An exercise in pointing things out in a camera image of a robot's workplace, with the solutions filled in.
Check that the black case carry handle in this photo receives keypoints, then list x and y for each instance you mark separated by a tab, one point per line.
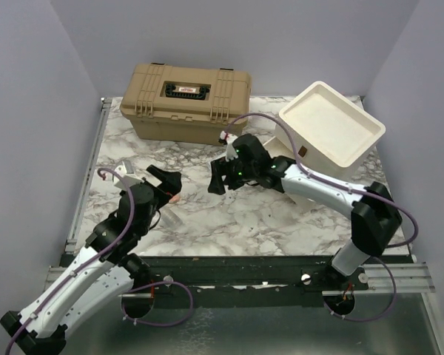
185	92

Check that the tan plastic tool case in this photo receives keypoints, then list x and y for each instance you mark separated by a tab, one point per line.
155	117

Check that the aluminium table edge rail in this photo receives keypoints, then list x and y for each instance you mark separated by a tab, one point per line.
72	237

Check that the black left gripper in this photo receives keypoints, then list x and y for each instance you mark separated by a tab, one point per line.
170	186

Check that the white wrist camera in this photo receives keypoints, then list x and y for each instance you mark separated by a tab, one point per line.
228	139
122	175

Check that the clear plastic tube case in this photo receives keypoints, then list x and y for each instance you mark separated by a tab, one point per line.
169	218

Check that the white drawer organizer box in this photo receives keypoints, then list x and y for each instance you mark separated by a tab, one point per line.
332	135

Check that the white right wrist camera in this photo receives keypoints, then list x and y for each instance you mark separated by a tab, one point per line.
228	139

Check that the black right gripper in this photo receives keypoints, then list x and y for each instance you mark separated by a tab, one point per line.
216	185

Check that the black front mounting rail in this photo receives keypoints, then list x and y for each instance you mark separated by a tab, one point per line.
238	282

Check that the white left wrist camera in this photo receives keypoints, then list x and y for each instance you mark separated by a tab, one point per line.
122	175

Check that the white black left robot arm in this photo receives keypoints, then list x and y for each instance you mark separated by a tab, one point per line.
104	267

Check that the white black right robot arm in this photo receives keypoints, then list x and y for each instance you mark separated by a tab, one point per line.
374	219

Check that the white pull-out drawer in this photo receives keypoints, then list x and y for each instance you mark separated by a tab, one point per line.
275	148

